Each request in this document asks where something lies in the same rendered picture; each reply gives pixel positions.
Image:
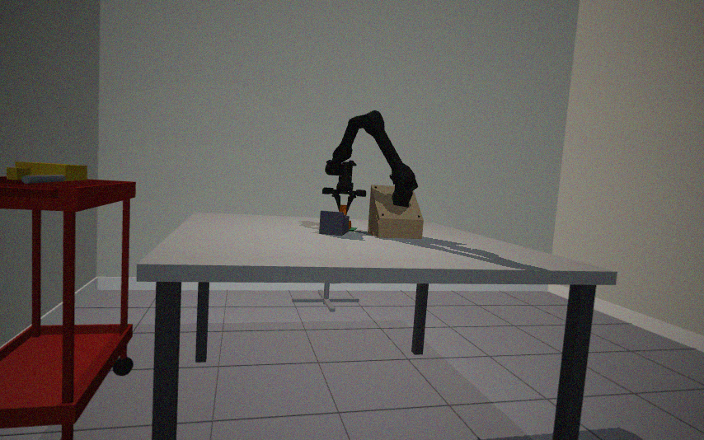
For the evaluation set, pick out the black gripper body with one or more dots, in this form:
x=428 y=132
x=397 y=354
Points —
x=361 y=193

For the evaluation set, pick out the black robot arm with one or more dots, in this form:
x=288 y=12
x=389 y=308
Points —
x=402 y=176

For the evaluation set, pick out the orange l-shaped part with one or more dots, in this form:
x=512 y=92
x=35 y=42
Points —
x=343 y=210

